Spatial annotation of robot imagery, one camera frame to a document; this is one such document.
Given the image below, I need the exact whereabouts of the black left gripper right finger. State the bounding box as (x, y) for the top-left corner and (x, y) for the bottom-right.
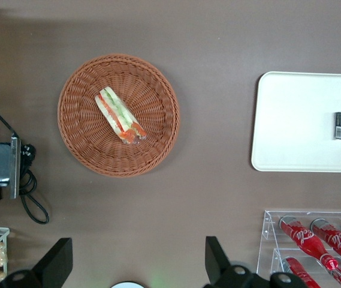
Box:
(203, 236), (267, 288)

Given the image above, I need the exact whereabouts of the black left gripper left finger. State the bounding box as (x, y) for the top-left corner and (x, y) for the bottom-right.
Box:
(0, 238), (74, 288)

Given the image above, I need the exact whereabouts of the triangle sandwich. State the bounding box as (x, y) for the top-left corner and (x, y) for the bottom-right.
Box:
(94, 86), (147, 145)

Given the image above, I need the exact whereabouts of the cream rectangular serving tray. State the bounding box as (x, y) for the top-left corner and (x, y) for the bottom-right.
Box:
(251, 71), (341, 173)

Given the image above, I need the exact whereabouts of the round brown wicker basket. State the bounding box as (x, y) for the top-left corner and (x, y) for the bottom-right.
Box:
(57, 53), (181, 178)

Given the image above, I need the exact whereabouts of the clear acrylic bottle rack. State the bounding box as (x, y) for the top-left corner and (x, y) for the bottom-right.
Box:
(255, 209), (341, 288)

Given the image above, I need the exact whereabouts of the black power cable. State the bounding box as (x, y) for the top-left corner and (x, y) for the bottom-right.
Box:
(0, 106), (50, 225)

